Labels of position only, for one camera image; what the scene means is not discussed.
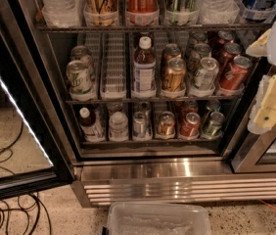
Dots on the juice bottle bottom shelf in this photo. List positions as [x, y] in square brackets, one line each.
[90, 125]

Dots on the clear plastic bin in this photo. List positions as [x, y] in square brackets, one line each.
[137, 218]

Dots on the silver can rear middle shelf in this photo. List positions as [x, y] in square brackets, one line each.
[196, 38]

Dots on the green 7up can rear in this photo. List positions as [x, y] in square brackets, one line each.
[83, 54]

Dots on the red can bottom shelf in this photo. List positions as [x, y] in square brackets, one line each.
[190, 125]

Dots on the clear water bottle top left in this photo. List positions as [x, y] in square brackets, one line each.
[62, 13]

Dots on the green 7up can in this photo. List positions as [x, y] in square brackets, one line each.
[83, 54]
[79, 77]

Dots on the silver can bottom shelf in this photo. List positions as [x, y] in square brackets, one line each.
[139, 125]

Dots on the gold tall can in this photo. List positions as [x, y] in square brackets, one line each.
[101, 12]

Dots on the red can shelf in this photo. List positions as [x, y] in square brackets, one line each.
[221, 38]
[190, 125]
[235, 73]
[227, 53]

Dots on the red can front middle shelf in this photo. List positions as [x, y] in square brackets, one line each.
[235, 73]

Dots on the stainless steel fridge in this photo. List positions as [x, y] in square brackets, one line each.
[142, 156]

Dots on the gold can rear middle shelf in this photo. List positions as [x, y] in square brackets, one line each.
[170, 50]

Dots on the silver can front middle shelf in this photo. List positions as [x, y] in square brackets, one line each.
[205, 73]

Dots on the green can bottom shelf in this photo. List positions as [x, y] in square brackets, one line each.
[213, 126]

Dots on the clear water bottle top right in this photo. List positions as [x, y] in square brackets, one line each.
[217, 11]

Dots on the green 7up can front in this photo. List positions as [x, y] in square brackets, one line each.
[79, 77]

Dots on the black glass fridge door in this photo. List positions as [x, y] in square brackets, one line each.
[32, 154]

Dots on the silver can shelf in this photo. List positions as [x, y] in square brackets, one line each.
[196, 38]
[139, 125]
[199, 51]
[205, 73]

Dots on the gold can front middle shelf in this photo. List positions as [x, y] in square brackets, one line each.
[174, 75]

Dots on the empty white plastic tray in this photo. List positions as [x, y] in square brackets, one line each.
[113, 70]

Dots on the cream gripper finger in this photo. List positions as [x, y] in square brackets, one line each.
[259, 47]
[263, 114]

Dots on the red can rear middle shelf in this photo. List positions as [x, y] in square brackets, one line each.
[221, 38]

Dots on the gold can shelf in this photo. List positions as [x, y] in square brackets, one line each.
[166, 124]
[170, 50]
[174, 75]

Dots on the clear water bottle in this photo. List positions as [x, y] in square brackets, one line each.
[62, 13]
[217, 11]

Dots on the gold can bottom shelf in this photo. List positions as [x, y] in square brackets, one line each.
[166, 124]

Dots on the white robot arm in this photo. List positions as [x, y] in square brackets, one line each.
[271, 47]

